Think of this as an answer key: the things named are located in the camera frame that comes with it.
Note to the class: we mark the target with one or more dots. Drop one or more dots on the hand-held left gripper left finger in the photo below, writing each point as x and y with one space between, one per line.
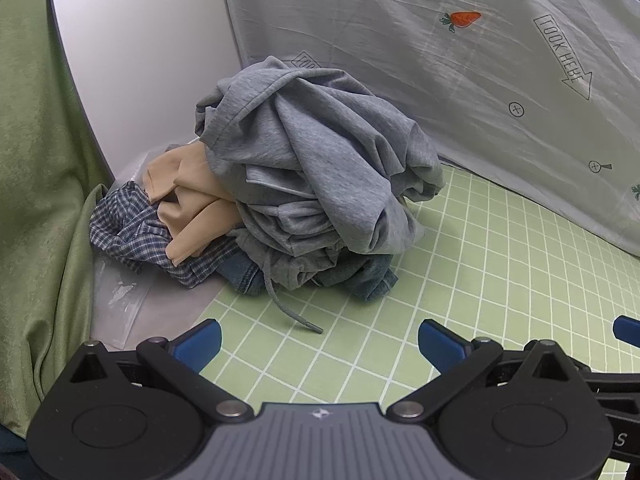
197 345

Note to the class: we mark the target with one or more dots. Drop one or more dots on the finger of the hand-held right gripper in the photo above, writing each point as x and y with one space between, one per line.
628 328

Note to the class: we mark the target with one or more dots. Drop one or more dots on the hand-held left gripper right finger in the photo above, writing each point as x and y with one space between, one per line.
442 345

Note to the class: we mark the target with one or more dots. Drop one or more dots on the clear plastic bag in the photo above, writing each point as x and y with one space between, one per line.
120 302

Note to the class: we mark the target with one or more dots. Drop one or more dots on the green grid mat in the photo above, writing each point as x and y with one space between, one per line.
500 270

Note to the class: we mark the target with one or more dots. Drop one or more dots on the blue denim jeans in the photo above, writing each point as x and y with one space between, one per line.
370 276

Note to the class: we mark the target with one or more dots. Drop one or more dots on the blue plaid shirt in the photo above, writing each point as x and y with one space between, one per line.
130 232

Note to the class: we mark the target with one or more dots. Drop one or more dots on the beige garment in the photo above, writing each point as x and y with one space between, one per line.
190 210

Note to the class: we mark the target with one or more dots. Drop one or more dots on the green curtain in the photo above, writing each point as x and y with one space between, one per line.
30 160

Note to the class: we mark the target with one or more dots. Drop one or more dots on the grey printed sheet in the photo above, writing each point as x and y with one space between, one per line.
450 85

